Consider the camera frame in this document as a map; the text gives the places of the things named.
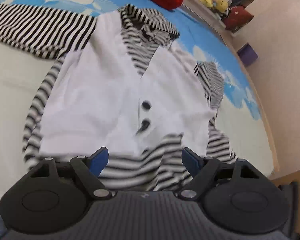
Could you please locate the striped white hooded cardigan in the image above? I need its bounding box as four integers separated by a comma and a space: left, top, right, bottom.
0, 4, 236, 191

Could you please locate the blue patterned bed sheet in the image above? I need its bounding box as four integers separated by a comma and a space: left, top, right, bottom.
0, 0, 274, 198

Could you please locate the purple box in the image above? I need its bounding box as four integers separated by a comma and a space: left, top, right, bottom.
237, 43, 258, 67

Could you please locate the dark red cushion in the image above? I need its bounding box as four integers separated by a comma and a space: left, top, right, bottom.
223, 5, 254, 33

